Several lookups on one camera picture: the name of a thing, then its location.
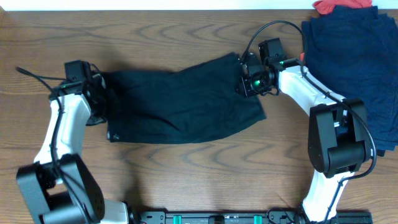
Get black shorts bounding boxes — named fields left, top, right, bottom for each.
left=103, top=52, right=266, bottom=144

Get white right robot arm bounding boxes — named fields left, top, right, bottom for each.
left=236, top=39, right=376, bottom=223

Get orange red garment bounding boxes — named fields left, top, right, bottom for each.
left=299, top=0, right=373, bottom=63

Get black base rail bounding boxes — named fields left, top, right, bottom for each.
left=133, top=208, right=373, bottom=224

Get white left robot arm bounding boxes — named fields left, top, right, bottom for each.
left=16, top=60, right=130, bottom=223

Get navy blue shorts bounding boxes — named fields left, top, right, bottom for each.
left=302, top=6, right=397, bottom=151

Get black garment under pile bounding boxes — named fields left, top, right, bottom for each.
left=376, top=150, right=385, bottom=157

